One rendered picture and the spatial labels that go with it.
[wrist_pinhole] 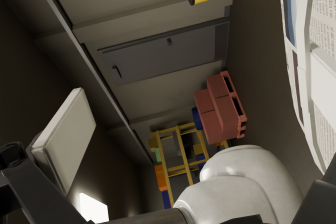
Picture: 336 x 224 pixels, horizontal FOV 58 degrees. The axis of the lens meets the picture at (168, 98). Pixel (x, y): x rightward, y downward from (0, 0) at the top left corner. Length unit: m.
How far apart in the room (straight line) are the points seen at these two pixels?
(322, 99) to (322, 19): 0.10
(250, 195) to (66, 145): 0.34
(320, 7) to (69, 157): 0.20
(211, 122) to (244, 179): 5.46
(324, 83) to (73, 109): 0.14
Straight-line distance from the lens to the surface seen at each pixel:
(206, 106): 6.11
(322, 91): 0.18
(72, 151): 0.17
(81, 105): 0.20
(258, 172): 0.49
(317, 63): 0.18
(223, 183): 0.47
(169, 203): 7.27
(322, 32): 0.26
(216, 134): 5.82
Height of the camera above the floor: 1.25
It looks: level
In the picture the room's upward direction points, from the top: 104 degrees counter-clockwise
